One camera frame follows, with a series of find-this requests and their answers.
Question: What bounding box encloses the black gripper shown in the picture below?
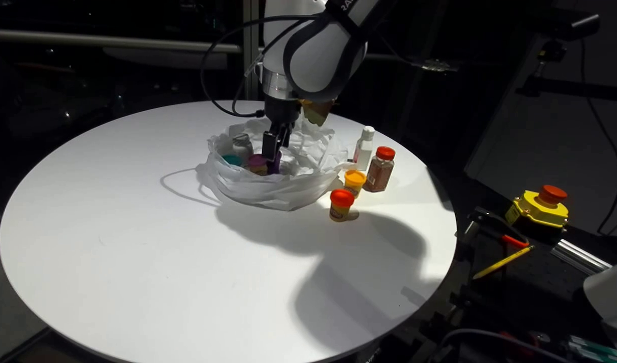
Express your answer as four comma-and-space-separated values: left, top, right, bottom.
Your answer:
263, 97, 305, 167

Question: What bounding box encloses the magenta lid container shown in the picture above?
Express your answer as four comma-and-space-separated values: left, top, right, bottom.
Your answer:
248, 153, 270, 175

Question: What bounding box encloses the yellow container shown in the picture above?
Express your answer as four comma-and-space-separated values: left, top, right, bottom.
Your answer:
342, 167, 370, 199

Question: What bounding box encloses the orange lid container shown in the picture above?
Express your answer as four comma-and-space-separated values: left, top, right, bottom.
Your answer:
329, 188, 358, 224

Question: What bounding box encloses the white bottle white cap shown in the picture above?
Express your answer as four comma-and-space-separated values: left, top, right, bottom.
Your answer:
353, 125, 379, 171

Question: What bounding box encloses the spice bottle red lid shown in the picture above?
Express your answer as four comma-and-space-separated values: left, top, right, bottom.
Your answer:
362, 144, 397, 193

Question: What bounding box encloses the white plastic bag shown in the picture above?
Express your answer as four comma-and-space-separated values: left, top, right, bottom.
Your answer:
203, 116, 351, 211

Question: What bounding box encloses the small white pill bottle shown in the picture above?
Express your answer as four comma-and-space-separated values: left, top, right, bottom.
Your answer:
230, 132, 255, 156

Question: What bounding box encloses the metal horizontal railing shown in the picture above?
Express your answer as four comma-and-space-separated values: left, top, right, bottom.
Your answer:
0, 26, 498, 67

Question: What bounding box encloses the yellow pencil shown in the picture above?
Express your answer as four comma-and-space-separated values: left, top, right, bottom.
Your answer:
470, 244, 537, 283

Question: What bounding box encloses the red clamp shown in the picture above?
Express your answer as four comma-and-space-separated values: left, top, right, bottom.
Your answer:
500, 231, 533, 251

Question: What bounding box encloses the yellow red emergency stop button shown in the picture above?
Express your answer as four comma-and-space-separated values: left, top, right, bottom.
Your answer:
504, 184, 570, 231

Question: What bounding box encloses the aluminium profile bar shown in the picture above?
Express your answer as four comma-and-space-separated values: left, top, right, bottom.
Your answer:
553, 237, 615, 275

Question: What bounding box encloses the white rounded cover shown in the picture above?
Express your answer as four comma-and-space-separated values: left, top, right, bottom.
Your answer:
581, 257, 617, 338

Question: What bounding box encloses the wrist camera yellow mount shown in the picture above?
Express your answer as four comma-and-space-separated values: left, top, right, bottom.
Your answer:
298, 99, 335, 127

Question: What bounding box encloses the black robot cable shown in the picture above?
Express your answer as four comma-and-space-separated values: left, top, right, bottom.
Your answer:
198, 16, 305, 120

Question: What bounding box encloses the metal window post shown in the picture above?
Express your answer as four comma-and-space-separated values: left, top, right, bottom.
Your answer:
239, 0, 265, 101

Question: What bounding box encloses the grey cable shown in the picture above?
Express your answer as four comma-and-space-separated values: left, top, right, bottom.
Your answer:
438, 326, 567, 363

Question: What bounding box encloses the black mounted camera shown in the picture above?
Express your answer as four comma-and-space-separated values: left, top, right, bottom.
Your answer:
522, 8, 603, 67

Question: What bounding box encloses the black hanging cable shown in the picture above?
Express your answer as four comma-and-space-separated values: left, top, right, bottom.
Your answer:
578, 36, 617, 234

